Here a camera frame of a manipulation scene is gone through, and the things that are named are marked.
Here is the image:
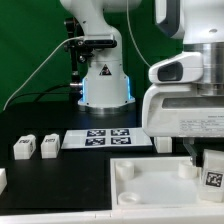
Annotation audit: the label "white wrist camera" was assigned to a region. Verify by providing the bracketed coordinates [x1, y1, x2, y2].
[148, 52, 203, 84]

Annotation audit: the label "white cable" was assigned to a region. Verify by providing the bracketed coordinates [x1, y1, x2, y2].
[2, 37, 84, 113]

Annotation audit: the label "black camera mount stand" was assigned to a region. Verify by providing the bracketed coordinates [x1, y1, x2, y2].
[64, 18, 92, 105]

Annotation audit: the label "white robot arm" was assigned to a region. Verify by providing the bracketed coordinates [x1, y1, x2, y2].
[60, 0, 224, 166]

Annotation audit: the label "white block left edge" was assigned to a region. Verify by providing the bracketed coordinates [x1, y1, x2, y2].
[0, 168, 7, 195]

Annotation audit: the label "white square tabletop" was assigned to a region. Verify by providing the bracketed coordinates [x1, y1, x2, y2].
[110, 157, 224, 209]

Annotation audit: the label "white tag sheet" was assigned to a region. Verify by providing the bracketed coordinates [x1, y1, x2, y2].
[62, 128, 152, 149]

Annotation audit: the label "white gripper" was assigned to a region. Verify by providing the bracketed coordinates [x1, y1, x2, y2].
[142, 84, 224, 165]

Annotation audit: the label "black cables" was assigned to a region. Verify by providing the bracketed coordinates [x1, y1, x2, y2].
[6, 83, 73, 108]

